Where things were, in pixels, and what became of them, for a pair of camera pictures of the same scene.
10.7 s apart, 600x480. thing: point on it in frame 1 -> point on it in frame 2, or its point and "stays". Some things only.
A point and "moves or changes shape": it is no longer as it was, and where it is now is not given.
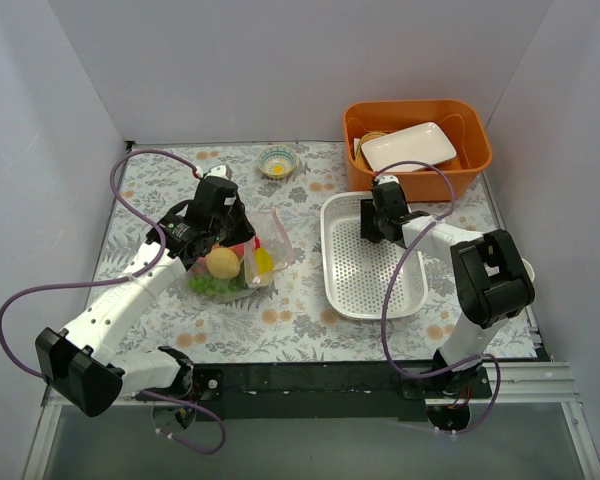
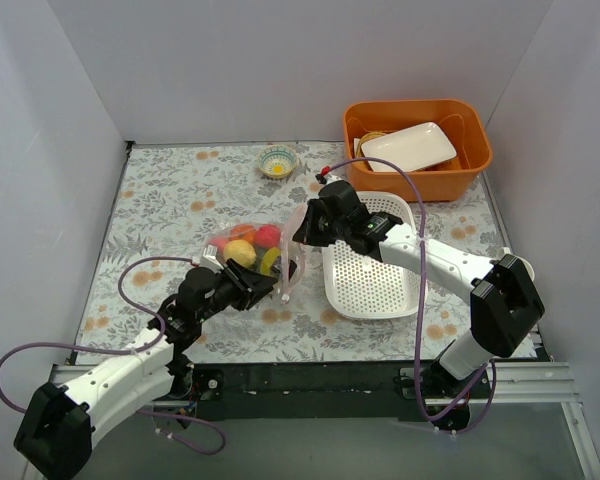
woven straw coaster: x=360 y=154 stays
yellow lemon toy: x=222 y=263 -> x=240 y=251
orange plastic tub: x=462 y=121 stays
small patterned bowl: x=277 y=160 stays
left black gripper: x=238 y=228 -> x=247 y=281
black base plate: x=335 y=391 stays
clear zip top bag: x=237 y=270 moves or changes shape
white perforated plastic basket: x=357 y=274 stays
